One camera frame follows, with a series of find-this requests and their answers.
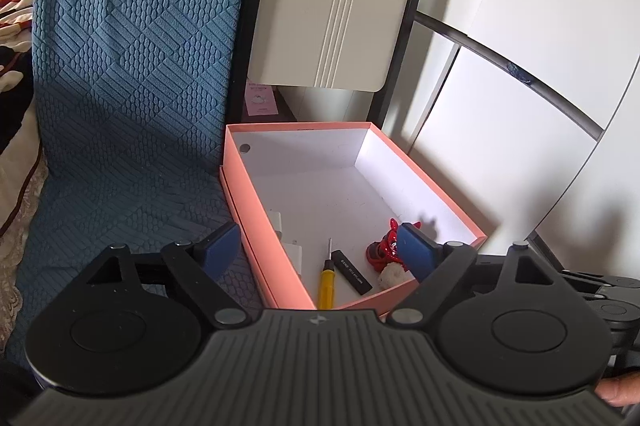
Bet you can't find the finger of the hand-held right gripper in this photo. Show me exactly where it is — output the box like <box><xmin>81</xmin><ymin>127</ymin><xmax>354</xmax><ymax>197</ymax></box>
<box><xmin>559</xmin><ymin>270</ymin><xmax>640</xmax><ymax>323</ymax></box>

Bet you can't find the blue quilted blanket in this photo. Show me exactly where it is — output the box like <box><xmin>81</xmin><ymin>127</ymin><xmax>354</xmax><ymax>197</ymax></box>
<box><xmin>4</xmin><ymin>0</ymin><xmax>268</xmax><ymax>359</ymax></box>

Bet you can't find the white charger cube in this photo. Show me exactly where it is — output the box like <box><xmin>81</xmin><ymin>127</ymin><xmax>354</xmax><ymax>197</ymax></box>
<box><xmin>284</xmin><ymin>242</ymin><xmax>309</xmax><ymax>280</ymax></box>
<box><xmin>266</xmin><ymin>206</ymin><xmax>286</xmax><ymax>243</ymax></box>

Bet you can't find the dark curved metal rail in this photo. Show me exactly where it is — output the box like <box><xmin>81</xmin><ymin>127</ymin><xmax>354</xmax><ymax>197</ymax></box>
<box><xmin>411</xmin><ymin>10</ymin><xmax>607</xmax><ymax>142</ymax></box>

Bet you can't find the red toy figure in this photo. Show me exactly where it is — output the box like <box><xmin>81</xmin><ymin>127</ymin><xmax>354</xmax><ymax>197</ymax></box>
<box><xmin>366</xmin><ymin>217</ymin><xmax>422</xmax><ymax>268</ymax></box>

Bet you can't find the black rectangular stick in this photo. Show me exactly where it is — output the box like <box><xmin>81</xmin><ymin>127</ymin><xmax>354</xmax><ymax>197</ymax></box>
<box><xmin>331</xmin><ymin>251</ymin><xmax>374</xmax><ymax>295</ymax></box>

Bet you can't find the person's right hand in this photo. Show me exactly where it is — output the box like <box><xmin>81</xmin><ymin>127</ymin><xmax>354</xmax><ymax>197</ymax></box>
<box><xmin>596</xmin><ymin>375</ymin><xmax>640</xmax><ymax>422</ymax></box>

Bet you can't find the beige plastic chair back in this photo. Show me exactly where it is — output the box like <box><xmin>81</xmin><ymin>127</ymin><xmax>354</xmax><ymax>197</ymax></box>
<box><xmin>248</xmin><ymin>0</ymin><xmax>420</xmax><ymax>94</ymax></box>

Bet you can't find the striped red black blanket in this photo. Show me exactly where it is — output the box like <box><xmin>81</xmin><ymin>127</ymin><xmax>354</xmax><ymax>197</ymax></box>
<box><xmin>0</xmin><ymin>0</ymin><xmax>50</xmax><ymax>239</ymax></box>

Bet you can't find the small pink carton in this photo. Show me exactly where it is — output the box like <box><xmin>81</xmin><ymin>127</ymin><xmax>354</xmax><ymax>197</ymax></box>
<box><xmin>241</xmin><ymin>81</ymin><xmax>282</xmax><ymax>120</ymax></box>

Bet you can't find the beige folding chair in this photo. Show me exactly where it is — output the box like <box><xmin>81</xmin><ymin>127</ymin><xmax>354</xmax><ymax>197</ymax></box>
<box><xmin>226</xmin><ymin>0</ymin><xmax>429</xmax><ymax>157</ymax></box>

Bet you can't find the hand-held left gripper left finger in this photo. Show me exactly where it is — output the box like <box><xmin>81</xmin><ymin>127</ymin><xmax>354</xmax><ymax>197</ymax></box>
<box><xmin>87</xmin><ymin>221</ymin><xmax>251</xmax><ymax>330</ymax></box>

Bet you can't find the yellow handled screwdriver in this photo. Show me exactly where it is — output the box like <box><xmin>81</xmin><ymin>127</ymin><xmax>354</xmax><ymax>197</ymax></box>
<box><xmin>316</xmin><ymin>237</ymin><xmax>337</xmax><ymax>311</ymax></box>

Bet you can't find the white plush toy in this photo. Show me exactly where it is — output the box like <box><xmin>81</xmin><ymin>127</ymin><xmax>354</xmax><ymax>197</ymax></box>
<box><xmin>376</xmin><ymin>262</ymin><xmax>417</xmax><ymax>291</ymax></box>

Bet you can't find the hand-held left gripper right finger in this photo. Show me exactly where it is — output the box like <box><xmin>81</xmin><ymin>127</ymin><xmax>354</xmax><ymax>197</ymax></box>
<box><xmin>391</xmin><ymin>222</ymin><xmax>556</xmax><ymax>326</ymax></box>

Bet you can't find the pink cardboard box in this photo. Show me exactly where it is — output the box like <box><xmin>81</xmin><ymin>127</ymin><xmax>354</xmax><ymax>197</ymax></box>
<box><xmin>219</xmin><ymin>121</ymin><xmax>488</xmax><ymax>319</ymax></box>

